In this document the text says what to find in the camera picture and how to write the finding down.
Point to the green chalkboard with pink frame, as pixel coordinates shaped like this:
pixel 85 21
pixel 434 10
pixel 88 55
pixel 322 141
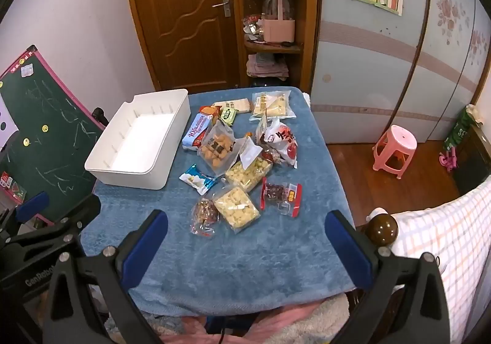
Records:
pixel 50 129

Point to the brown wooden door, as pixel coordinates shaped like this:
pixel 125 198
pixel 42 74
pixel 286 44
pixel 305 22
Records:
pixel 184 22

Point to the clear bag of triangular cake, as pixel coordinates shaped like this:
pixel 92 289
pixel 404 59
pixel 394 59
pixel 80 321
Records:
pixel 274 106

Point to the clear bag of yellow puffs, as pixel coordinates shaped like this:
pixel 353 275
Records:
pixel 236 208
pixel 245 175

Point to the white plastic bin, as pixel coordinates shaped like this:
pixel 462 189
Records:
pixel 138 137

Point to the orange and white snack packet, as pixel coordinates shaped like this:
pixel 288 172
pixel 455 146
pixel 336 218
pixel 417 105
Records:
pixel 249 134

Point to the blue biscuit packet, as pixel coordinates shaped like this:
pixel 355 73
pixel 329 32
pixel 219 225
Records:
pixel 195 131

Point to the brown round bedpost knob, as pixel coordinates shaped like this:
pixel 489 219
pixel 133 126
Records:
pixel 381 229

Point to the wooden corner shelf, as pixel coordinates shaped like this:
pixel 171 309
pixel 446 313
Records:
pixel 307 22

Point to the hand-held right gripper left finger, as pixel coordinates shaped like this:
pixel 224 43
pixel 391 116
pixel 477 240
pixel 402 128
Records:
pixel 147 242

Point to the green snack packet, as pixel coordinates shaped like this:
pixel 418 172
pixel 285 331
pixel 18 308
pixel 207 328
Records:
pixel 229 116

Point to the clear packet of brown nuts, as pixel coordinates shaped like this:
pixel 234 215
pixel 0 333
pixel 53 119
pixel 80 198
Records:
pixel 205 213

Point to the white checkered blanket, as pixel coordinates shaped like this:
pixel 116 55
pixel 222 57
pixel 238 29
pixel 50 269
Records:
pixel 460 233

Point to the grey floral wardrobe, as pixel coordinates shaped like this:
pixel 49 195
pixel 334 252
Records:
pixel 364 72

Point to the red packet of dried dates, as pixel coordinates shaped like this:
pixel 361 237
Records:
pixel 280 192

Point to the loose snack wrappers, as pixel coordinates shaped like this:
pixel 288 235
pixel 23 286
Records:
pixel 253 28

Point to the clear bag of caramel cubes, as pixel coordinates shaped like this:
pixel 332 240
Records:
pixel 216 148

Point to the folded pink cloths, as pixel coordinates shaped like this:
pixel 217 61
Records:
pixel 266 66

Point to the pink plastic stool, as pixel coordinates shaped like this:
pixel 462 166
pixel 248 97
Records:
pixel 399 137

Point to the pink basket with clear lid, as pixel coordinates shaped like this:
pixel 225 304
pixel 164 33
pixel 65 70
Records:
pixel 278 29

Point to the orange-red biscuit packet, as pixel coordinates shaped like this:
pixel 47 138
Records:
pixel 209 111

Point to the red and white snack packet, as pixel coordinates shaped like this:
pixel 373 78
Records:
pixel 284 141

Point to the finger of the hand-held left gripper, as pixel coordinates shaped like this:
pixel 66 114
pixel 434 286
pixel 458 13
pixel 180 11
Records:
pixel 80 213
pixel 32 205

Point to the black container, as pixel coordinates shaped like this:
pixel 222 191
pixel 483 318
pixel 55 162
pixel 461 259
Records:
pixel 268 82

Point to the green printed bag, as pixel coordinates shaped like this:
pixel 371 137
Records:
pixel 458 133

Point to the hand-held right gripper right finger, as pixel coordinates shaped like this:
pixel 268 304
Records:
pixel 345 248

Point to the blue and white candy packet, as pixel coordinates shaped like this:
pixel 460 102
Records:
pixel 197 179

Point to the beige cracker packet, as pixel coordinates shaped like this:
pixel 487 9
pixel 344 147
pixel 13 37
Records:
pixel 236 104

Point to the person's pink fleece clothing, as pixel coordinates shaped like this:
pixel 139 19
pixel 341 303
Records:
pixel 291 325

